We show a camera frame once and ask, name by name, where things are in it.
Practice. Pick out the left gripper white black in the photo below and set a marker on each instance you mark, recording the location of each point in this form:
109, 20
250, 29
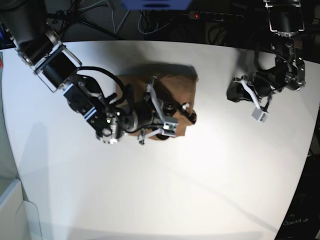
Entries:
236, 91

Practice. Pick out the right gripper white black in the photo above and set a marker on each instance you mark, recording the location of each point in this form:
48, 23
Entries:
158, 100

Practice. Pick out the brown t-shirt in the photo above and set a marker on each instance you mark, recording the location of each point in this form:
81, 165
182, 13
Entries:
132, 75

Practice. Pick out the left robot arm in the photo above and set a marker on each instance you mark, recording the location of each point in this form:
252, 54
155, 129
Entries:
286, 23

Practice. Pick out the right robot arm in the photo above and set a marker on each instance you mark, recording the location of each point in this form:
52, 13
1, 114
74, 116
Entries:
95, 93

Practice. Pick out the white power strip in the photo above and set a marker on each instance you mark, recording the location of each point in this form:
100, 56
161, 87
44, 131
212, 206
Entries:
216, 17

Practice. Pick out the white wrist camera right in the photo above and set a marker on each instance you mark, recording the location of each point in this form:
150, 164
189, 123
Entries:
170, 128

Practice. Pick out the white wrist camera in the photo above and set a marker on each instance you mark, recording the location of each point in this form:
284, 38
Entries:
260, 114
170, 128

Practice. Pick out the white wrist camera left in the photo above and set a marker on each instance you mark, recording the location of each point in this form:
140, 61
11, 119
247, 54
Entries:
260, 114

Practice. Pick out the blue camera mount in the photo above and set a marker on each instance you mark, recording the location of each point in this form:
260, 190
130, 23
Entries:
156, 4

